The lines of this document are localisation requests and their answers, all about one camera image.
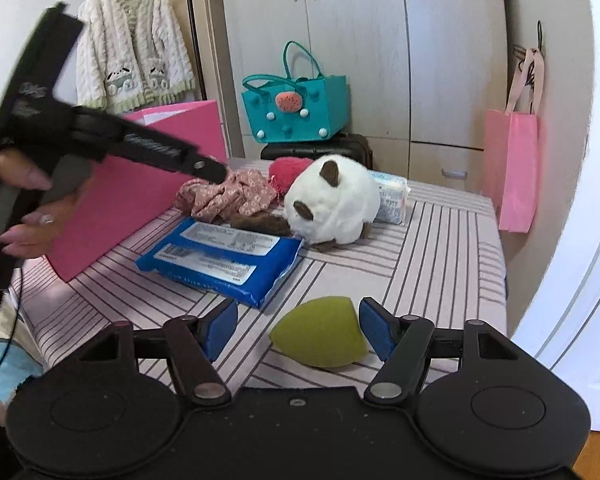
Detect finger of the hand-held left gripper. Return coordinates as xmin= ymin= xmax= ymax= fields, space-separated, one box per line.
xmin=75 ymin=107 xmax=228 ymax=184

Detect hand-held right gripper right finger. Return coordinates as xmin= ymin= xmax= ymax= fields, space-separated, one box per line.
xmin=358 ymin=297 xmax=526 ymax=407

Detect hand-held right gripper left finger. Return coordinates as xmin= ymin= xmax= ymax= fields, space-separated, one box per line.
xmin=72 ymin=300 xmax=239 ymax=407

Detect pink storage box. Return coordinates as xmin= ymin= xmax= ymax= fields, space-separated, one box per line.
xmin=45 ymin=100 xmax=229 ymax=283

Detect green teardrop sponge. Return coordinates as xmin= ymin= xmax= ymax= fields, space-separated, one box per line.
xmin=268 ymin=295 xmax=371 ymax=371

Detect blue wet wipes pack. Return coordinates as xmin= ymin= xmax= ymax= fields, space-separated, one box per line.
xmin=135 ymin=216 xmax=306 ymax=310

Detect pink floral cloth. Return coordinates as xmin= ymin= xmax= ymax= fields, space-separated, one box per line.
xmin=173 ymin=168 xmax=279 ymax=224

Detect pink fluffy ball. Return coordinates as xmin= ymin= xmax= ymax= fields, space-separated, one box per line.
xmin=268 ymin=156 xmax=315 ymax=197

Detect white tissue pack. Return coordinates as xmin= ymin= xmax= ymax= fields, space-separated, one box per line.
xmin=367 ymin=170 xmax=412 ymax=226

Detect white plush cat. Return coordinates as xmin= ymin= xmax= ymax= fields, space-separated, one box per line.
xmin=230 ymin=155 xmax=382 ymax=254

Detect person's left hand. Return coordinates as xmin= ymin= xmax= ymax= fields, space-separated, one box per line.
xmin=0 ymin=149 xmax=89 ymax=261

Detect cream knit cardigan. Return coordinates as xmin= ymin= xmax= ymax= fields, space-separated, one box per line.
xmin=74 ymin=0 xmax=199 ymax=114

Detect black clothes rack pole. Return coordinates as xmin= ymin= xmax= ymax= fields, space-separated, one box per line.
xmin=186 ymin=0 xmax=207 ymax=104

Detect teal felt handbag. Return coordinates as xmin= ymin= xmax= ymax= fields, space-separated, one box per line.
xmin=241 ymin=40 xmax=352 ymax=145

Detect black suitcase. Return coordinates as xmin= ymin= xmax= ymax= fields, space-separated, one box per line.
xmin=259 ymin=132 xmax=374 ymax=169

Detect pink paper bag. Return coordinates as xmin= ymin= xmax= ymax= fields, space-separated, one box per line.
xmin=482 ymin=45 xmax=549 ymax=234

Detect light blue cloth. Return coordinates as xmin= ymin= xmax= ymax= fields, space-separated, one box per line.
xmin=0 ymin=344 xmax=44 ymax=402

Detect beige wardrobe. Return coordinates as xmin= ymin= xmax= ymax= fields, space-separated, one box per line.
xmin=187 ymin=0 xmax=512 ymax=197

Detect white door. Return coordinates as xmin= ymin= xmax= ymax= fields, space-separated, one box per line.
xmin=509 ymin=0 xmax=600 ymax=432

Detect black cable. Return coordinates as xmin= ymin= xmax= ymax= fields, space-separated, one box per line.
xmin=0 ymin=267 xmax=25 ymax=379

